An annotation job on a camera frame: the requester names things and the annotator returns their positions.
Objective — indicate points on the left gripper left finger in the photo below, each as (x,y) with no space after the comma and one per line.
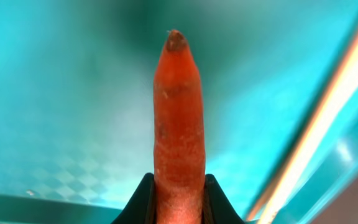
(141,208)

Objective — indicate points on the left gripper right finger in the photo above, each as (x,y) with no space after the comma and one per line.
(216,207)

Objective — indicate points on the orange carrot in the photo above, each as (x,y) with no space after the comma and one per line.
(179,151)

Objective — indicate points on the teal plastic tray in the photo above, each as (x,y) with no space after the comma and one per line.
(76,107)

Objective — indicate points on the left wooden chopstick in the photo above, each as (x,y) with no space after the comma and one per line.
(341,86)

